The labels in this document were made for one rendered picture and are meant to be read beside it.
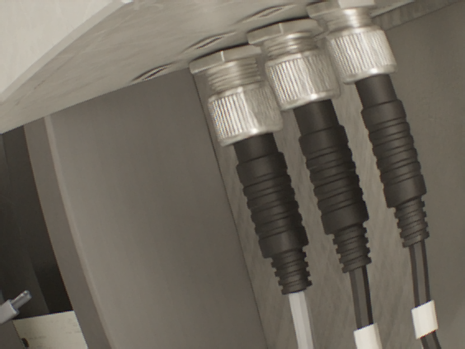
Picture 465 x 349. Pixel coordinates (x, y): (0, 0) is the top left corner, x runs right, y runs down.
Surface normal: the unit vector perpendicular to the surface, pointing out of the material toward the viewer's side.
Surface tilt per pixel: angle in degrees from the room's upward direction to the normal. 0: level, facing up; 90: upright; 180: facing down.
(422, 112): 90
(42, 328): 27
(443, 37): 90
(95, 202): 46
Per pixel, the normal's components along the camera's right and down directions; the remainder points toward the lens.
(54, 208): -0.88, 0.25
